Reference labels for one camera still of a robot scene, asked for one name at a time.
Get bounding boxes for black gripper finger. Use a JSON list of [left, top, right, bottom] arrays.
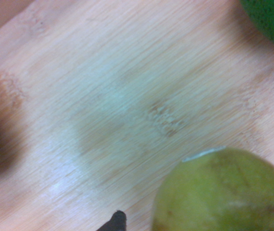
[[95, 210, 127, 231]]

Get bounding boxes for green apple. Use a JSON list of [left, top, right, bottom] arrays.
[[150, 146, 274, 231]]

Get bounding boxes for light wooden tray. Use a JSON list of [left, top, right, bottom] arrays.
[[0, 0, 274, 231]]

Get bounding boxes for dark green round fruit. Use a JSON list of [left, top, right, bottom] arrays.
[[239, 0, 274, 52]]

